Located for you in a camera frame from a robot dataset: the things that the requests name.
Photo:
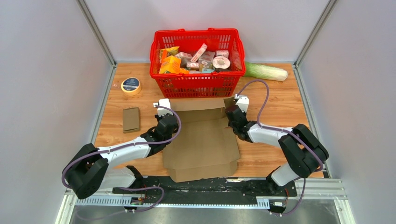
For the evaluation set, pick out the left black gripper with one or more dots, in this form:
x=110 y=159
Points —
x=158 y=117

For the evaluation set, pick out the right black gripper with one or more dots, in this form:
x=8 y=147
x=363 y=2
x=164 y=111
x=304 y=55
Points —
x=244 y=114

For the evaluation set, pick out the small brown cardboard box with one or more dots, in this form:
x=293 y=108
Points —
x=131 y=120

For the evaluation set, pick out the large cardboard sheet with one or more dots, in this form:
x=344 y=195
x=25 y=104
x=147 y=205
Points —
x=206 y=146

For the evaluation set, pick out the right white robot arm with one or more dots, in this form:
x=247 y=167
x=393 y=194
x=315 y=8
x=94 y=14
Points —
x=303 y=151

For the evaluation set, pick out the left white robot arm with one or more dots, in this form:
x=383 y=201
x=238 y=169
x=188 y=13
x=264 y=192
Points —
x=94 y=168

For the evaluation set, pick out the orange snack box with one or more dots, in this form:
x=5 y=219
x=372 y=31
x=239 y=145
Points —
x=171 y=65

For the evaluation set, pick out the grey white box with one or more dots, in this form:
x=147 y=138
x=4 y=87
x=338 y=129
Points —
x=185 y=57

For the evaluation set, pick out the small pink box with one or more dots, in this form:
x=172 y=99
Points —
x=223 y=53

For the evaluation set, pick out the beige carton box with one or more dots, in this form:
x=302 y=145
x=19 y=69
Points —
x=205 y=61

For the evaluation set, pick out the pink white long box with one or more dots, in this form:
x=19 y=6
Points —
x=199 y=53

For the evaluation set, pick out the red plastic shopping basket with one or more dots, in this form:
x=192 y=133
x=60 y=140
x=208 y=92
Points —
x=190 y=82

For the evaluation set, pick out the yellow tape roll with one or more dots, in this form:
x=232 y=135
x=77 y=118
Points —
x=131 y=86

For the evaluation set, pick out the green napa cabbage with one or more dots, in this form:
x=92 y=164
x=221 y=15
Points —
x=261 y=71

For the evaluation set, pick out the yellow snack bag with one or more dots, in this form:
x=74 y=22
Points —
x=166 y=52

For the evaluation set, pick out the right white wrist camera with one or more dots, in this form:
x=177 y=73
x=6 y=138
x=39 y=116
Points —
x=242 y=102

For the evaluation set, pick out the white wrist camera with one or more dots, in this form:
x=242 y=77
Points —
x=242 y=102
x=163 y=107

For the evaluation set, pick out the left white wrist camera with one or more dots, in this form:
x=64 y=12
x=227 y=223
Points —
x=163 y=107

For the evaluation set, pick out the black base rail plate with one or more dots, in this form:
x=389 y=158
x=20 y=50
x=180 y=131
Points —
x=219 y=192

